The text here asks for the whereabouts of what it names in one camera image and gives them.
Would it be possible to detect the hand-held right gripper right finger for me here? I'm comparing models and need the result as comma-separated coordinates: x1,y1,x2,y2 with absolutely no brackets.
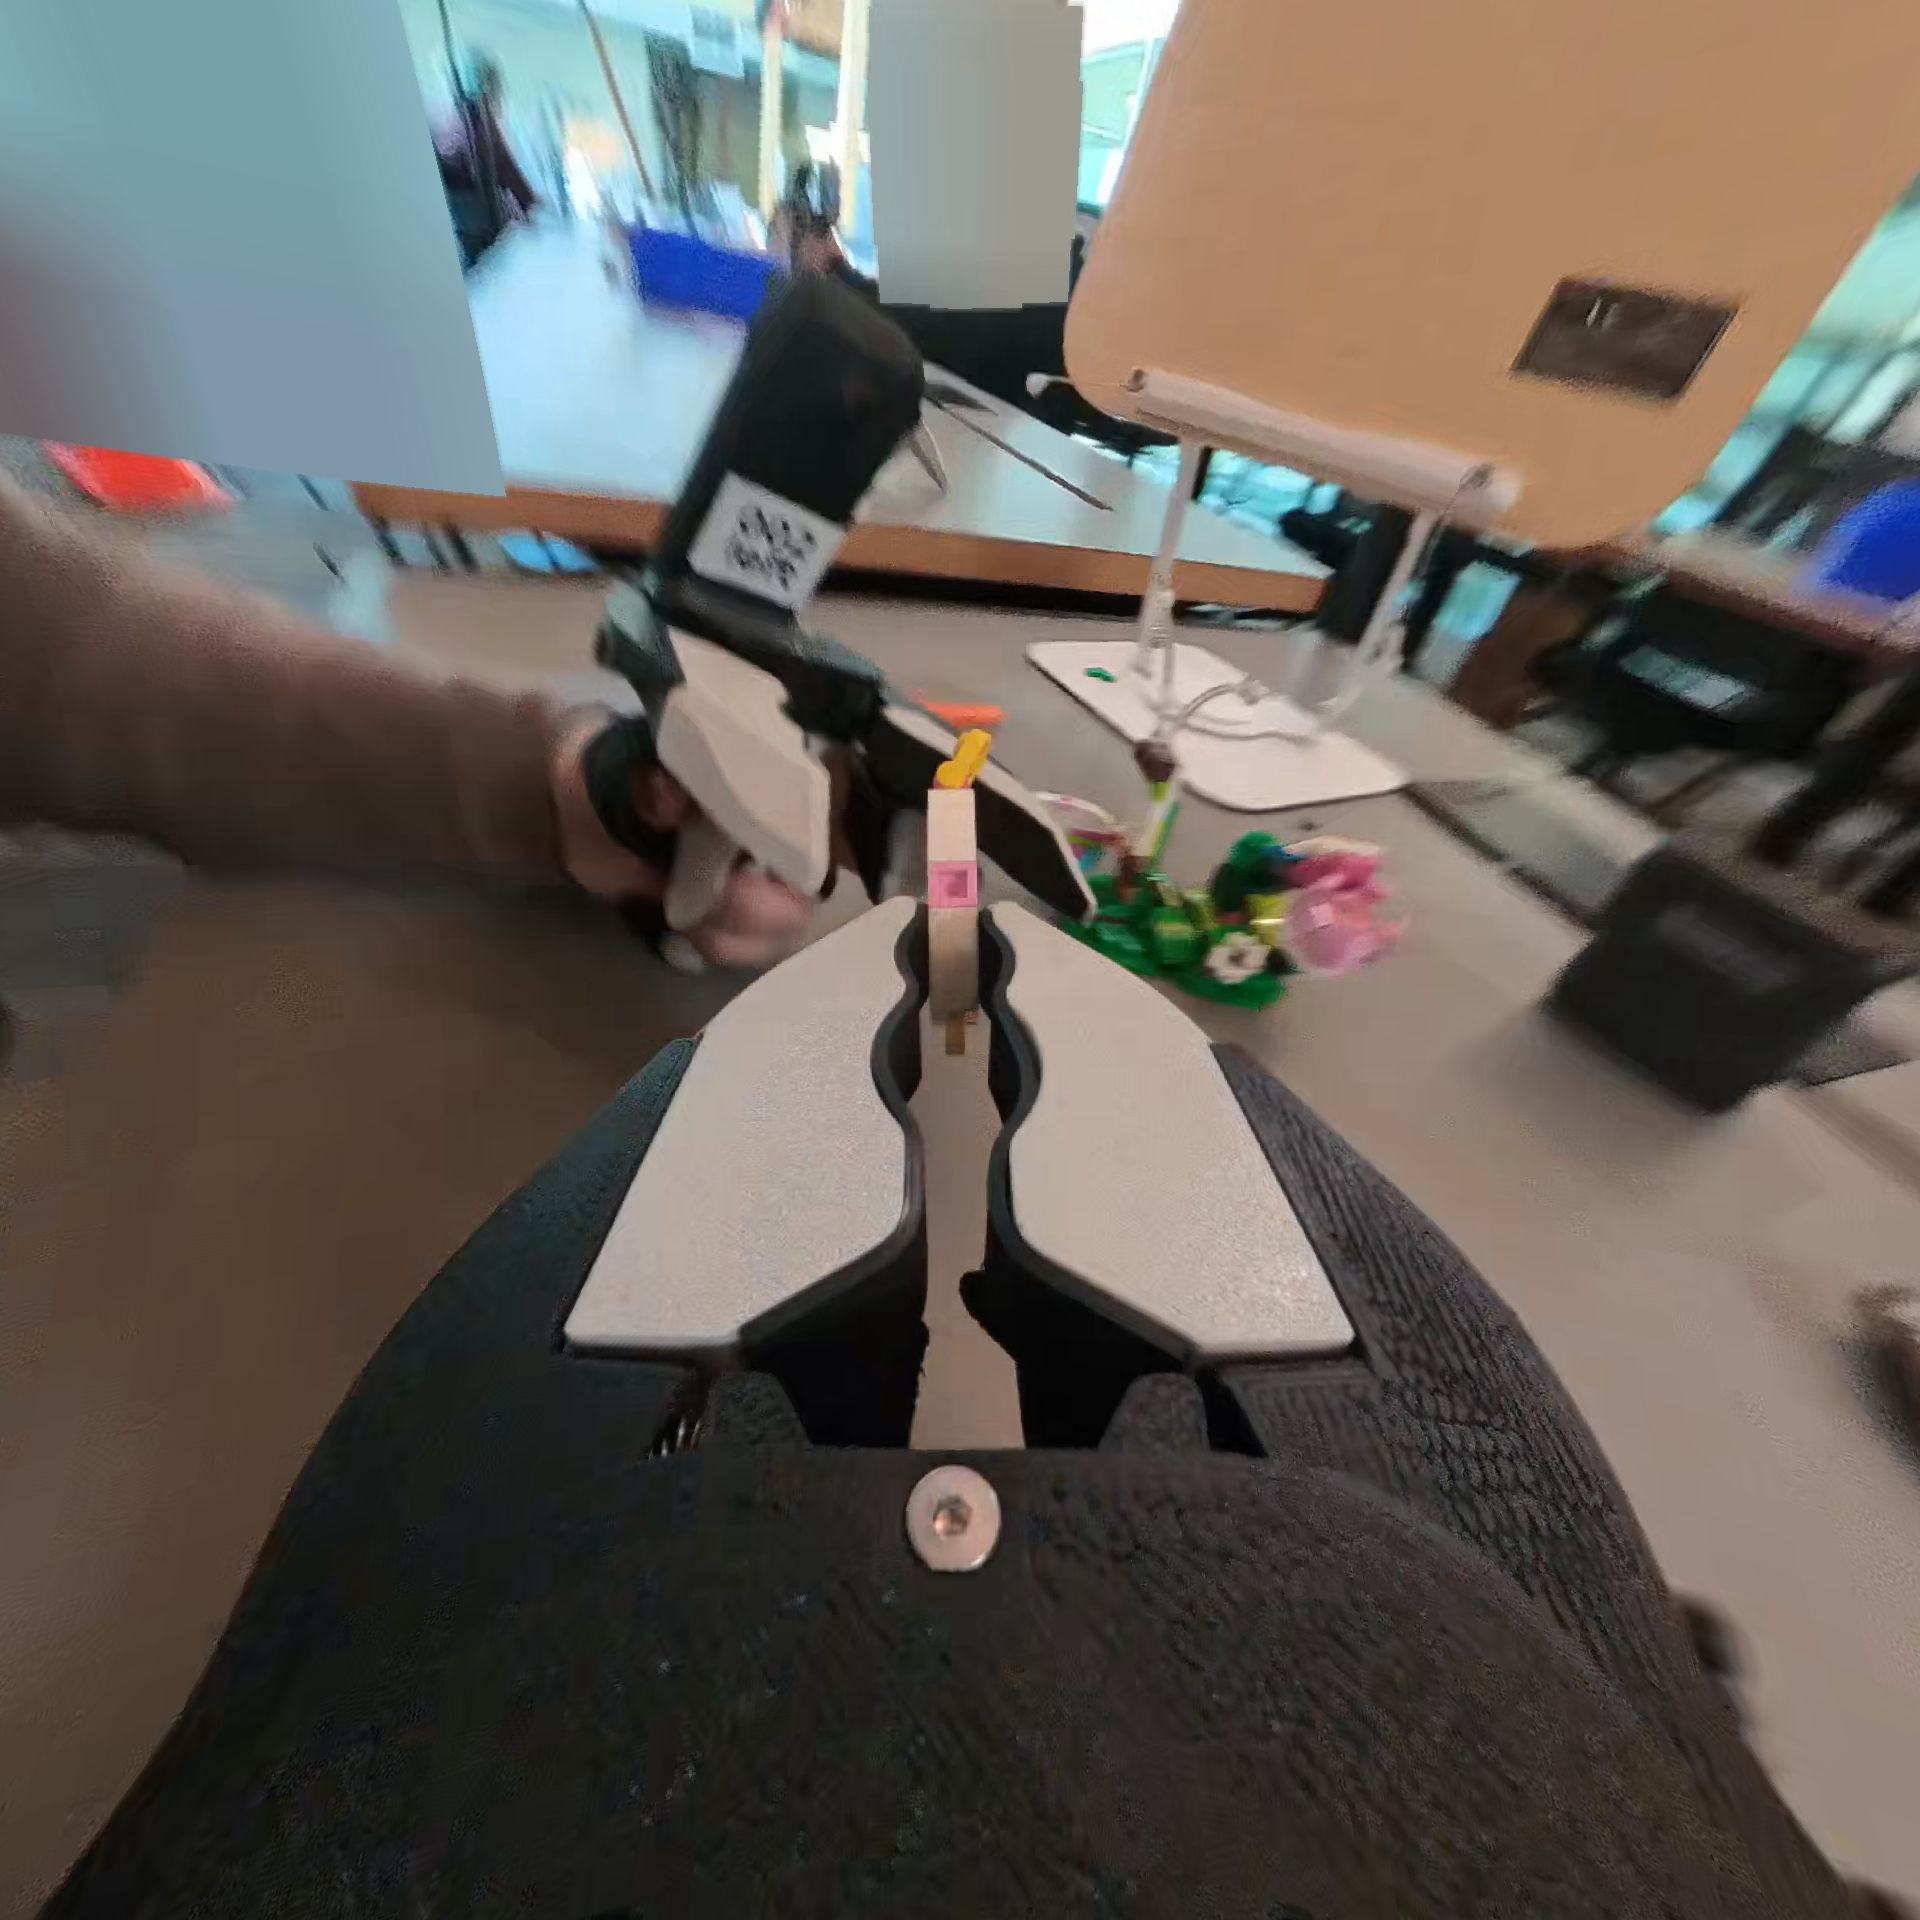
982,901,1354,1364

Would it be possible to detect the blue plastic bin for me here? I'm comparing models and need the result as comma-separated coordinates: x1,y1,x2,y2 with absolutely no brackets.
1813,481,1920,604
619,224,784,328

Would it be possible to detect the person's left hand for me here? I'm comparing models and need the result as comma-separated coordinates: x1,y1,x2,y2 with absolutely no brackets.
551,719,823,972

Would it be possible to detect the neighbouring table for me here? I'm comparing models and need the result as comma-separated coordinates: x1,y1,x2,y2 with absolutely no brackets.
351,360,1331,622

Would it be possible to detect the black charger case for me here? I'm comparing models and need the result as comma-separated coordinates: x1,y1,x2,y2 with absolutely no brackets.
1545,839,1893,1114

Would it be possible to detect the wooden board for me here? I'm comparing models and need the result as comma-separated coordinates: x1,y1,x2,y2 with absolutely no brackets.
1065,0,1920,553

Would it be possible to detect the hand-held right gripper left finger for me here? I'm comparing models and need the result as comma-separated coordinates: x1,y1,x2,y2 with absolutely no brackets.
563,899,923,1352

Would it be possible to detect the lego butterfly wing assembly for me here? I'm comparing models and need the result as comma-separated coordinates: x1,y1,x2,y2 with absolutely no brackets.
922,732,996,1057

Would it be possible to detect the lego flower model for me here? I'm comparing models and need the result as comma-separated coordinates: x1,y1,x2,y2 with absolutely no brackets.
1052,734,1406,1012

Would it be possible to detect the person's left forearm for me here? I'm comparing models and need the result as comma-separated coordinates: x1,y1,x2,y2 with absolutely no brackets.
0,481,579,891

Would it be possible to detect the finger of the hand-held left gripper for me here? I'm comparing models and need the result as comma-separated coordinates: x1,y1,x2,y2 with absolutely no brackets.
877,703,1100,924
657,626,839,901

